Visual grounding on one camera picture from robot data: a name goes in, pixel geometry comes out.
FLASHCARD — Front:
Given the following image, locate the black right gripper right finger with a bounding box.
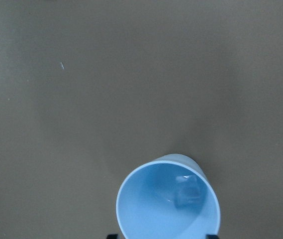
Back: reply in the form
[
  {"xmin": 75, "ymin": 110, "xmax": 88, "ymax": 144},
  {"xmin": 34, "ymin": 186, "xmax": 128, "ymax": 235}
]
[{"xmin": 206, "ymin": 235, "xmax": 219, "ymax": 239}]

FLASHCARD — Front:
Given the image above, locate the blue plastic cup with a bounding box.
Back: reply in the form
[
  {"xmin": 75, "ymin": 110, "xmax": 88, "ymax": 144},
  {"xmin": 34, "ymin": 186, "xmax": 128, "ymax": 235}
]
[{"xmin": 116, "ymin": 154, "xmax": 221, "ymax": 239}]

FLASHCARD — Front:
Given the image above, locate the clear ice cube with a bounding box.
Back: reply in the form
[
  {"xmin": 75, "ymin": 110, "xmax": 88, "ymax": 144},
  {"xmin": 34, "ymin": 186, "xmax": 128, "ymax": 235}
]
[{"xmin": 174, "ymin": 175, "xmax": 202, "ymax": 208}]

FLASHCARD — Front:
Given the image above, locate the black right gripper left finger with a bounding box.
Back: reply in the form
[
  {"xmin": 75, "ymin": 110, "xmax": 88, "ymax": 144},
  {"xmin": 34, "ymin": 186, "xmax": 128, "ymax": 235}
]
[{"xmin": 106, "ymin": 234, "xmax": 118, "ymax": 239}]

